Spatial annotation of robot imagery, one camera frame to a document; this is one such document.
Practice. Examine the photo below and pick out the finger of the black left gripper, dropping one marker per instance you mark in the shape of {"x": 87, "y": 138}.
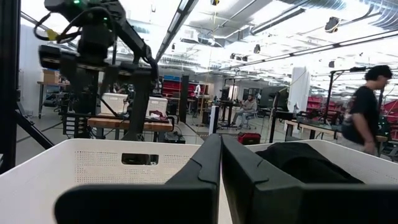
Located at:
{"x": 84, "y": 90}
{"x": 141, "y": 102}

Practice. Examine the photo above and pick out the grey office chair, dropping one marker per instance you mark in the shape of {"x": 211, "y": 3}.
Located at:
{"x": 250, "y": 122}

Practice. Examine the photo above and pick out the small wooden table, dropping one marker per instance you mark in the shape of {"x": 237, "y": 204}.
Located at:
{"x": 46, "y": 83}

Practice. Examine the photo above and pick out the white storage bin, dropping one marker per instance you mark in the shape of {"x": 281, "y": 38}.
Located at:
{"x": 113, "y": 102}
{"x": 157, "y": 105}

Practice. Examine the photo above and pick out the black robot stand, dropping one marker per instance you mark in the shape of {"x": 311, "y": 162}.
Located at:
{"x": 330, "y": 93}

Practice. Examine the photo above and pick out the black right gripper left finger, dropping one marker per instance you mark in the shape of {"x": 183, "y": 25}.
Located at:
{"x": 140, "y": 205}

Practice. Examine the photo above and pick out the ceiling light bar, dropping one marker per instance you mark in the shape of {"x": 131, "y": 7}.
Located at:
{"x": 177, "y": 18}

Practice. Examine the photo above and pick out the cardboard box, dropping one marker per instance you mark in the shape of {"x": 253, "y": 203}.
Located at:
{"x": 51, "y": 77}

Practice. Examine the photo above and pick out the yellow tag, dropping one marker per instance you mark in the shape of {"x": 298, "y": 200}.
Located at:
{"x": 52, "y": 35}

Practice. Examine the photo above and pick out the white column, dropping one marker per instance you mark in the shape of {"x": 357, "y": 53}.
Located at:
{"x": 298, "y": 90}

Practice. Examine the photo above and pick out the red shelving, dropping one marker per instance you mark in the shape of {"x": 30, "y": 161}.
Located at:
{"x": 171, "y": 88}

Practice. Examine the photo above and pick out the black aluminium table frame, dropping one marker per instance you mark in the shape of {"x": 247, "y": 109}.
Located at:
{"x": 9, "y": 93}

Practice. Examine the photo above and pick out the white perforated plastic bin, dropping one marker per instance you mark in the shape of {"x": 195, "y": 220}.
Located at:
{"x": 373, "y": 168}
{"x": 46, "y": 174}

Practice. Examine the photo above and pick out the person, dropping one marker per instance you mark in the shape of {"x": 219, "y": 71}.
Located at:
{"x": 248, "y": 107}
{"x": 362, "y": 109}

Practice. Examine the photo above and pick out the long wooden table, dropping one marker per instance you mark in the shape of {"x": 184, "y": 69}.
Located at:
{"x": 311, "y": 127}

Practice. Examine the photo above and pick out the black garment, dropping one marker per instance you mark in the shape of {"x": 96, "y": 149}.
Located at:
{"x": 304, "y": 161}

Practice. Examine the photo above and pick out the red toolbox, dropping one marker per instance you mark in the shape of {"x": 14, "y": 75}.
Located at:
{"x": 248, "y": 138}

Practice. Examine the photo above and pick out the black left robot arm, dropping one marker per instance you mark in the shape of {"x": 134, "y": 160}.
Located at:
{"x": 124, "y": 28}

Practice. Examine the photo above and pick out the wooden workbench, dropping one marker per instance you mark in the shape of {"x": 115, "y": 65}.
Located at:
{"x": 109, "y": 123}

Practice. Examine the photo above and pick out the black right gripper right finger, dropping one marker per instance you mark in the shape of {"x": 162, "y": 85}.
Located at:
{"x": 280, "y": 205}

